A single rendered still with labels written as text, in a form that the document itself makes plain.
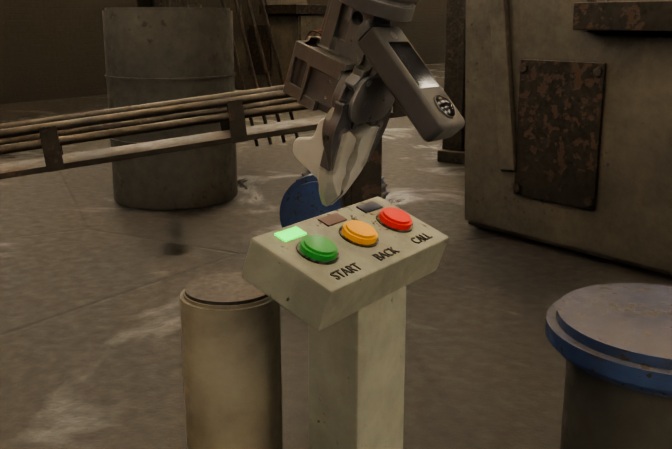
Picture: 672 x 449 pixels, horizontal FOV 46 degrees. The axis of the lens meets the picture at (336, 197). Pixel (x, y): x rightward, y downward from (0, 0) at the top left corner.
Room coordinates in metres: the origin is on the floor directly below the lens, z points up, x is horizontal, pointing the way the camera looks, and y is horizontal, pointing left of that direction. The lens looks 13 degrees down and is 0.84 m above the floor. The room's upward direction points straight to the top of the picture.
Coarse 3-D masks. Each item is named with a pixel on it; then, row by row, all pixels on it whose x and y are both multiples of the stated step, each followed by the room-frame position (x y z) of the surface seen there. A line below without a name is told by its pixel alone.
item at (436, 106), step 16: (368, 32) 0.71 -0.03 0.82; (384, 32) 0.71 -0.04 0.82; (400, 32) 0.74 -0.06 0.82; (368, 48) 0.71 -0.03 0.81; (384, 48) 0.70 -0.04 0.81; (400, 48) 0.71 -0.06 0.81; (384, 64) 0.70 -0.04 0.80; (400, 64) 0.69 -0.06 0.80; (416, 64) 0.71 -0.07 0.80; (384, 80) 0.70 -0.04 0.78; (400, 80) 0.69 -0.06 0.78; (416, 80) 0.69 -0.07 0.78; (432, 80) 0.71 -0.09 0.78; (400, 96) 0.69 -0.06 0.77; (416, 96) 0.68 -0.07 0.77; (432, 96) 0.69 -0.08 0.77; (416, 112) 0.68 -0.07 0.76; (432, 112) 0.67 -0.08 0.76; (448, 112) 0.68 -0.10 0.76; (416, 128) 0.68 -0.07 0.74; (432, 128) 0.67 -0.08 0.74; (448, 128) 0.67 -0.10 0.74
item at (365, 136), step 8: (360, 128) 0.76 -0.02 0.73; (368, 128) 0.76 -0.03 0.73; (376, 128) 0.77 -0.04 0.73; (360, 136) 0.75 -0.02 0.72; (368, 136) 0.76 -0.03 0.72; (360, 144) 0.75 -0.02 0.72; (368, 144) 0.77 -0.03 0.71; (352, 152) 0.76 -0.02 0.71; (360, 152) 0.76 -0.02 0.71; (368, 152) 0.77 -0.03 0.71; (352, 160) 0.76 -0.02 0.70; (360, 160) 0.77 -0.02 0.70; (352, 168) 0.76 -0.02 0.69; (360, 168) 0.77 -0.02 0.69; (352, 176) 0.76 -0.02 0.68; (344, 184) 0.76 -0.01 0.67; (344, 192) 0.76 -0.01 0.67; (336, 200) 0.77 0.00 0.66
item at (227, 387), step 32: (192, 288) 0.89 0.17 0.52; (224, 288) 0.89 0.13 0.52; (256, 288) 0.89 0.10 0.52; (192, 320) 0.85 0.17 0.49; (224, 320) 0.84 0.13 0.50; (256, 320) 0.85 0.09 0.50; (192, 352) 0.85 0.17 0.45; (224, 352) 0.84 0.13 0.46; (256, 352) 0.85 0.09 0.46; (192, 384) 0.86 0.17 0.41; (224, 384) 0.84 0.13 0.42; (256, 384) 0.85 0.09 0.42; (192, 416) 0.86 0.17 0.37; (224, 416) 0.84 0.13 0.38; (256, 416) 0.85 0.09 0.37; (192, 448) 0.86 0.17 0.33; (224, 448) 0.84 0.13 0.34; (256, 448) 0.85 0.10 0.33
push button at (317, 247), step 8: (304, 240) 0.77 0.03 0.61; (312, 240) 0.78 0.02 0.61; (320, 240) 0.78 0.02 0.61; (328, 240) 0.79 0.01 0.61; (304, 248) 0.76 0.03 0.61; (312, 248) 0.76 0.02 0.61; (320, 248) 0.76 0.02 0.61; (328, 248) 0.77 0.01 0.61; (336, 248) 0.78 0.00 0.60; (312, 256) 0.76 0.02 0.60; (320, 256) 0.76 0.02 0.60; (328, 256) 0.76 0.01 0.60
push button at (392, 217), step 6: (384, 210) 0.90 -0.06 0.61; (390, 210) 0.90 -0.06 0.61; (396, 210) 0.91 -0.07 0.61; (384, 216) 0.89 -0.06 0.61; (390, 216) 0.89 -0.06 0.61; (396, 216) 0.89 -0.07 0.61; (402, 216) 0.89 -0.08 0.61; (408, 216) 0.90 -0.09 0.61; (384, 222) 0.88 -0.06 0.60; (390, 222) 0.88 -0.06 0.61; (396, 222) 0.88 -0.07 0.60; (402, 222) 0.88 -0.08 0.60; (408, 222) 0.89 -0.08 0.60; (396, 228) 0.88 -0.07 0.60; (402, 228) 0.88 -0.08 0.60; (408, 228) 0.89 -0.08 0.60
